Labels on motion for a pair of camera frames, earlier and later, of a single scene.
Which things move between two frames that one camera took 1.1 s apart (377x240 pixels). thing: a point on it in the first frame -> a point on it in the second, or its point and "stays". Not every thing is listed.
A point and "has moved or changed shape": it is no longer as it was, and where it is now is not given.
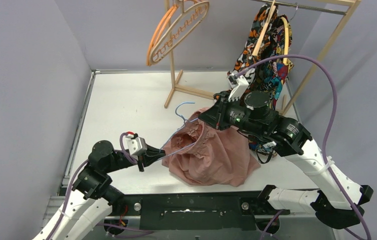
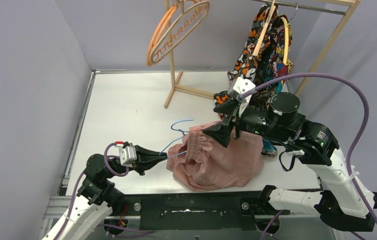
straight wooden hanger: [265, 27] stays
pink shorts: [199, 154] has moved or changed shape
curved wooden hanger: [285, 60] stays
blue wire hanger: [185, 121] -> [183, 132]
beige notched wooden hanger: [186, 15] stays
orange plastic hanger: [159, 32] stays
